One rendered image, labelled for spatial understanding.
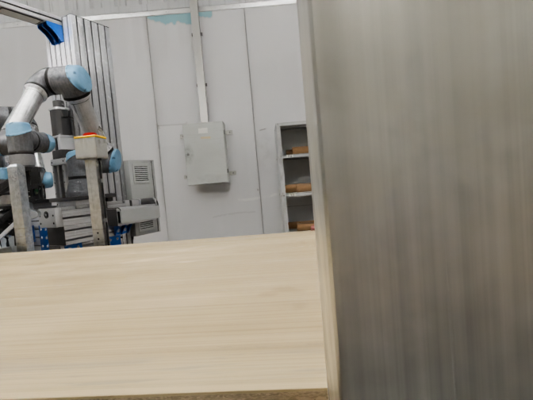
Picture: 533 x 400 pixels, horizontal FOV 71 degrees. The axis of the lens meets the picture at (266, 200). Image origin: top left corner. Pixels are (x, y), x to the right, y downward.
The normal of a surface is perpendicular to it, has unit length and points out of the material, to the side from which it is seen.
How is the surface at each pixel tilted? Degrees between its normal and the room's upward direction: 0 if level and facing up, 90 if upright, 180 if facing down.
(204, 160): 90
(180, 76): 90
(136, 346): 0
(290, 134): 90
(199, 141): 90
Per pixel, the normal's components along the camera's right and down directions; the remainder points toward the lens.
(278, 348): -0.08, -1.00
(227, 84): 0.01, 0.05
